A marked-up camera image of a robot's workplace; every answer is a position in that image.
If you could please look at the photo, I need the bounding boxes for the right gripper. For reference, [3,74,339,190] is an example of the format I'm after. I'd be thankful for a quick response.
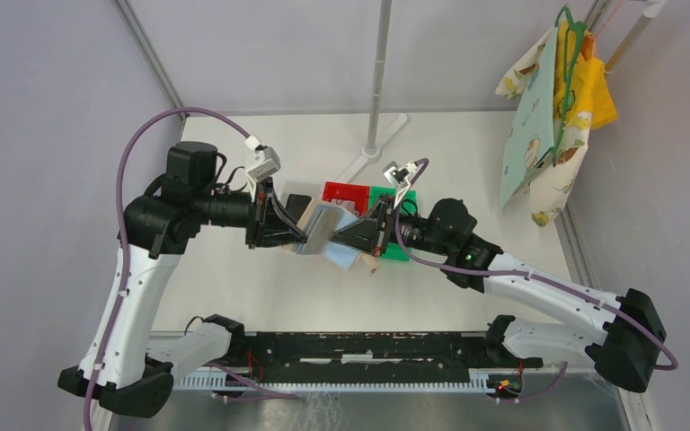
[330,194,452,259]

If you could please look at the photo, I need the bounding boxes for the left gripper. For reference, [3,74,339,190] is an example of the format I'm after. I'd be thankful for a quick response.
[196,175,308,248]

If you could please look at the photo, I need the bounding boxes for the beige card holder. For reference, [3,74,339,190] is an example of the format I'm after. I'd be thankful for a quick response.
[284,200,379,276]

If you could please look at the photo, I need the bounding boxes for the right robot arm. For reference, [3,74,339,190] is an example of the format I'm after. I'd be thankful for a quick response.
[330,195,678,393]

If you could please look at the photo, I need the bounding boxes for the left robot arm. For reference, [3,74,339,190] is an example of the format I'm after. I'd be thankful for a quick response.
[57,137,306,418]

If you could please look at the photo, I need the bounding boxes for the black cards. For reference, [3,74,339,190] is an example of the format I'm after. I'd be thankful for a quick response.
[285,193,312,223]

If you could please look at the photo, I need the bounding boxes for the green plastic bin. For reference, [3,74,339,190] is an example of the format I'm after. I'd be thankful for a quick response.
[368,186,419,262]

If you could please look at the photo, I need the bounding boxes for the red plastic bin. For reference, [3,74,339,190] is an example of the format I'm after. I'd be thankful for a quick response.
[322,181,371,216]

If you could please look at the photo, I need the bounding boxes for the clear plastic bin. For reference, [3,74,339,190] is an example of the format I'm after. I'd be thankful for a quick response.
[279,180,324,218]

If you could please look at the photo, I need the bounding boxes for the white pole stand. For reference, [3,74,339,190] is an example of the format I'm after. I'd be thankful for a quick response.
[336,0,409,183]

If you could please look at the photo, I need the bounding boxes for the hanging patterned cloth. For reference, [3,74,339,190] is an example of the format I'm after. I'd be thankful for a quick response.
[495,27,588,227]

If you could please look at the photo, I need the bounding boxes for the yellow hanging garment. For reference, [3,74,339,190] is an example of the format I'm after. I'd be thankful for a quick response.
[553,22,618,129]

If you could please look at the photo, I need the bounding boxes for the green clothes hanger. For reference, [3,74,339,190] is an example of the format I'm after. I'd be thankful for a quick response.
[551,5,592,167]

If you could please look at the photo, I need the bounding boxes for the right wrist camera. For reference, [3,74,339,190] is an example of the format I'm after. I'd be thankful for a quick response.
[383,162,420,209]

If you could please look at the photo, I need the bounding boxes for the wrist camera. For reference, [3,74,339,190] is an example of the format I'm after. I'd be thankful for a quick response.
[383,162,420,209]
[244,135,281,200]

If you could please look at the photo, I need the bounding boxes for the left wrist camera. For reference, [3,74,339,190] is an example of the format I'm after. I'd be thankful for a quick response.
[244,135,281,200]

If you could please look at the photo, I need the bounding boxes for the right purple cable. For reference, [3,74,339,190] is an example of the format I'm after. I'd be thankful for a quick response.
[391,156,679,404]

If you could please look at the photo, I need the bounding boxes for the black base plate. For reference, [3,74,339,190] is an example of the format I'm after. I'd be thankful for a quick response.
[217,331,544,384]

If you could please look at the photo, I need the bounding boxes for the white cable duct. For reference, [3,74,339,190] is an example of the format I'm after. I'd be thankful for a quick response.
[172,371,492,394]

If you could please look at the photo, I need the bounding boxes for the white hanger rail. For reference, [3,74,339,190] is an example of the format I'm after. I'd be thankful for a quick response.
[605,0,668,74]

